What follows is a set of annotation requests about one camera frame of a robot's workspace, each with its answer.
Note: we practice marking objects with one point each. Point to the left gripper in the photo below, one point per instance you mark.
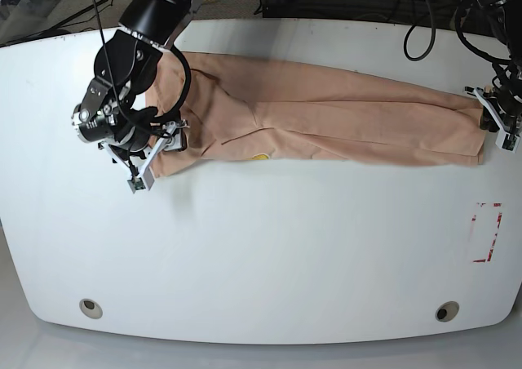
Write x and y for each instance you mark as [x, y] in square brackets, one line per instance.
[507, 91]

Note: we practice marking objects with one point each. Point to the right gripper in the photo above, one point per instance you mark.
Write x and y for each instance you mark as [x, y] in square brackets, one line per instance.
[127, 139]

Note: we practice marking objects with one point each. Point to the peach T-shirt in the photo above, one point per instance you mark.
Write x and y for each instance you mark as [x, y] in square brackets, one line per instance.
[240, 107]

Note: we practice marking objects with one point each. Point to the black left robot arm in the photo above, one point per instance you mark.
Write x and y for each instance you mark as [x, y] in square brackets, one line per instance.
[504, 17]

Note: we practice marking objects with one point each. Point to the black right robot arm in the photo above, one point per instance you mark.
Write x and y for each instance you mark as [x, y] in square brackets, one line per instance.
[126, 66]

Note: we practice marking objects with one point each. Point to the red tape marking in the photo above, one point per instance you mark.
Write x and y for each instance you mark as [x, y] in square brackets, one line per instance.
[485, 225]

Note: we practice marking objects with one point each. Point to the right table grommet hole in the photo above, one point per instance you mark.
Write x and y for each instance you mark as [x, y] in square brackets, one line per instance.
[447, 311]

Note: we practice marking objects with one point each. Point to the table grommet hole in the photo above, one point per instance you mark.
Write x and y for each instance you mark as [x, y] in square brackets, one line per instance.
[447, 311]
[90, 309]

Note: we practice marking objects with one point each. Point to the left table grommet hole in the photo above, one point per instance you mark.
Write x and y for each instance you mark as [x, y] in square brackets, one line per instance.
[90, 309]

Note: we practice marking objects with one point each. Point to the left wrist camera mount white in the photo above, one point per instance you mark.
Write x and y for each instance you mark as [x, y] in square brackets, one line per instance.
[507, 139]

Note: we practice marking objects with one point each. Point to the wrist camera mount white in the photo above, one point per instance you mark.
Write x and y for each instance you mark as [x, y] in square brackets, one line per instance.
[507, 139]
[138, 165]

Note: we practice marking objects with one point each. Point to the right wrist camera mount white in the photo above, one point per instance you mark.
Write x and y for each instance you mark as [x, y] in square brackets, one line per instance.
[138, 165]

